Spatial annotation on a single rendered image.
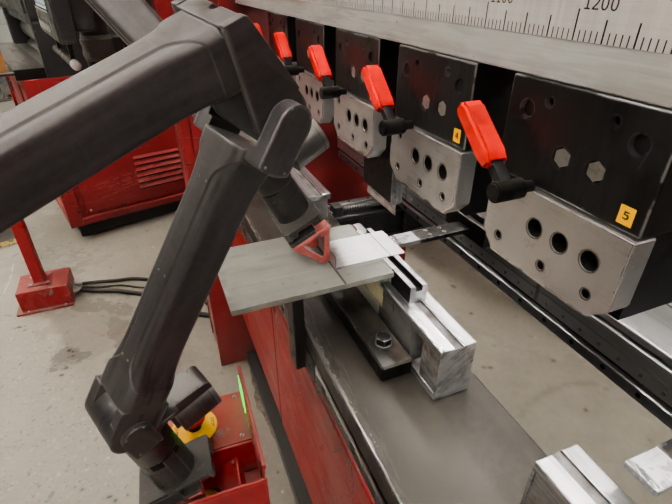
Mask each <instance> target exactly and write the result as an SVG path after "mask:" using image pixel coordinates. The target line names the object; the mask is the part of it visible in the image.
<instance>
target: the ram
mask: <svg viewBox="0 0 672 504"><path fill-rule="evenodd" d="M235 3H238V4H242V5H246V6H250V7H254V8H259V9H263V10H267V11H271V12H275V13H279V14H283V15H287V16H291V17H295V18H300V19H304V20H308V21H312V22H316V23H320V24H324V25H328V26H332V27H337V28H341V29H345V30H349V31H353V32H357V33H361V34H365V35H369V36H373V37H378V38H382V39H386V40H390V41H394V42H398V43H402V44H406V45H410V46H415V47H419V48H423V49H427V50H431V51H435V52H439V53H443V54H447V55H451V56H456V57H460V58H464V59H468V60H472V61H476V62H480V63H484V64H488V65H493V66H497V67H501V68H505V69H509V70H513V71H517V72H521V73H525V74H529V75H534V76H538V77H542V78H546V79H550V80H554V81H558V82H562V83H566V84H571V85H575V86H579V87H583V88H587V89H591V90H595V91H599V92H603V93H607V94H612V95H616V96H620V97H624V98H628V99H632V100H636V101H640V102H644V103H649V104H653V105H657V106H661V107H665V108H669V109H672V54H665V53H658V52H651V51H644V50H637V49H630V48H624V47H617V46H610V45H603V44H596V43H589V42H582V41H575V40H569V39H562V38H555V37H548V36H541V35H534V34H527V33H520V32H514V31H507V30H500V29H493V28H486V27H479V26H472V25H465V24H459V23H452V22H445V21H438V20H431V19H424V18H417V17H410V16H404V15H397V14H390V13H383V12H376V11H369V10H362V9H355V8H349V7H342V6H335V5H328V4H321V3H314V2H307V1H300V0H235Z"/></svg>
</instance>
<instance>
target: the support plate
mask: <svg viewBox="0 0 672 504"><path fill-rule="evenodd" d="M358 235H359V234H358V233H357V232H356V231H355V230H354V229H353V228H352V227H351V226H350V225H349V224H348V225H343V226H338V227H333V228H330V241H333V240H338V239H343V238H348V237H353V236H358ZM337 271H338V272H339V273H340V275H341V276H342V277H343V279H344V280H345V281H346V283H347V284H344V283H343V281H342V280H341V278H340V277H339V276H338V274H337V273H336V272H335V270H334V269H333V268H332V266H331V265H330V264H329V262H326V263H325V264H322V263H320V262H318V261H316V260H314V259H312V258H310V257H308V256H305V255H302V254H300V253H297V252H295V251H293V250H292V248H291V247H290V245H289V244H288V242H287V241H286V239H285V238H284V237H281V238H276V239H271V240H266V241H260V242H255V243H250V244H245V245H240V246H235V247H230V249H229V251H228V253H227V255H226V258H225V260H224V262H223V264H222V266H221V268H220V271H219V273H218V277H219V280H220V283H221V286H222V289H223V291H224V294H225V297H226V300H227V303H228V306H229V309H230V312H231V315H232V316H236V315H240V314H244V313H248V312H253V311H257V310H261V309H265V308H269V307H273V306H277V305H281V304H285V303H289V302H294V301H298V300H302V299H306V298H310V297H314V296H318V295H322V294H326V293H331V292H335V291H339V290H343V289H347V288H351V287H355V286H359V285H363V284H367V283H372V282H376V281H380V280H384V279H388V278H392V277H394V272H393V271H392V270H391V268H390V267H389V266H388V265H387V264H386V263H385V262H384V261H383V260H382V259H377V260H373V261H368V262H364V263H359V264H355V265H351V266H346V267H342V268H341V269H339V270H337Z"/></svg>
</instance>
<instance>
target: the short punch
mask: <svg viewBox="0 0 672 504"><path fill-rule="evenodd" d="M363 181H364V182H365V183H366V184H367V185H368V188H367V192H368V193H369V194H370V195H372V196H373V197H374V198H375V199H376V200H377V201H378V202H380V203H381V204H382V205H383V206H384V207H385V208H387V209H388V210H389V211H390V212H391V213H392V214H394V215H396V204H400V203H401V202H402V191H403V184H402V183H400V182H399V181H397V180H396V179H395V177H394V174H393V171H392V168H391V165H390V159H383V158H382V157H373V158H366V157H365V156H364V170H363Z"/></svg>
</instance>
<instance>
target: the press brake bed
mask: <svg viewBox="0 0 672 504"><path fill-rule="evenodd" d="M250 243H253V241H252V239H251V237H250V235H249V233H248V231H247V229H246V227H245V226H244V224H243V222H242V223H241V225H240V227H239V229H238V232H237V234H236V236H235V238H234V240H233V242H232V245H231V247H235V246H240V245H245V244H250ZM242 315H243V318H244V320H245V323H246V326H247V328H248V331H249V334H250V336H251V339H252V342H253V344H254V347H255V350H252V351H248V352H247V359H248V363H249V366H250V368H251V371H252V374H253V377H254V380H255V383H256V386H257V389H258V392H259V395H260V397H261V400H262V403H263V406H264V409H265V412H266V415H267V418H268V421H269V424H270V427H271V430H272V432H273V435H274V438H275V441H276V444H277V447H278V450H279V453H280V456H281V459H282V462H283V465H284V468H285V470H286V473H287V476H288V479H289V482H290V485H291V488H292V491H293V494H294V497H295V499H296V502H297V504H388V503H387V501H386V500H385V498H384V496H383V494H382V492H381V490H380V488H379V486H378V484H377V482H376V480H375V478H374V476H373V474H372V472H371V470H370V468H369V466H368V465H367V463H366V461H365V459H364V457H363V455H362V453H361V451H360V449H359V447H358V445H357V443H356V441H355V439H354V437H353V435H352V433H351V432H350V430H349V428H348V426H347V424H346V422H345V420H344V418H343V416H342V414H341V412H340V410H339V408H338V406H337V404H336V402H335V400H334V398H333V397H332V395H331V393H330V391H329V389H328V387H327V385H326V383H325V381H324V379H323V377H322V375H321V373H320V371H319V369H318V367H317V365H316V363H315V362H314V360H313V358H312V356H311V354H310V352H309V350H308V348H307V346H306V344H305V349H306V367H303V368H301V369H298V370H297V369H296V367H295V365H294V363H293V361H292V358H291V356H290V343H289V328H288V314H287V307H286V305H285V304H281V305H277V306H273V307H269V308H265V309H261V310H257V311H253V312H248V313H244V314H242Z"/></svg>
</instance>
